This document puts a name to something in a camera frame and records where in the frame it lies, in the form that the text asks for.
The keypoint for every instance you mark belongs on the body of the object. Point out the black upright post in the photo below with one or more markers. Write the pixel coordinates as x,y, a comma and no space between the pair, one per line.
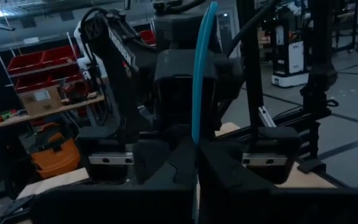
253,77

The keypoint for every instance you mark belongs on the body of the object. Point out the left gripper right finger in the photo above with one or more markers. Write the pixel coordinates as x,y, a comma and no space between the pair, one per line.
222,186

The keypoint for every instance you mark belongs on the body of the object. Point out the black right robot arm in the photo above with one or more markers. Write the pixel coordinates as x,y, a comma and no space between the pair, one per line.
117,77

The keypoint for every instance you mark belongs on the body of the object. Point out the black floor stand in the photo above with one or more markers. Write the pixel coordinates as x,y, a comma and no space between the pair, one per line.
320,77

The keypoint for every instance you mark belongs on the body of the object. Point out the cardboard box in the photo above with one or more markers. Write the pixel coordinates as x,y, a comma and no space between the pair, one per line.
39,102

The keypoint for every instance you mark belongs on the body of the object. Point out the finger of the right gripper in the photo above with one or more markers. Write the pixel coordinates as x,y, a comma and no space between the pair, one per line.
151,155

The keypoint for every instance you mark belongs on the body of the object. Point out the red storage bin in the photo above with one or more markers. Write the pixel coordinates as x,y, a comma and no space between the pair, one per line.
148,37
61,53
26,62
42,83

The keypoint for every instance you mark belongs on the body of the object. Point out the white mobile robot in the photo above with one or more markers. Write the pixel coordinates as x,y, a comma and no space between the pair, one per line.
295,59

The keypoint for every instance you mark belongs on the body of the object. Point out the orange shop vacuum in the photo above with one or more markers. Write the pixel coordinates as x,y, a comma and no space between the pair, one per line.
57,158

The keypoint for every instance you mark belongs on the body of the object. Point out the wooden workbench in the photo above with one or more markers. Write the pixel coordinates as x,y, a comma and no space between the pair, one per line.
73,104

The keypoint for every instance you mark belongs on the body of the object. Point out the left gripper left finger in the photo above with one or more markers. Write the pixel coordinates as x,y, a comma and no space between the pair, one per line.
182,180

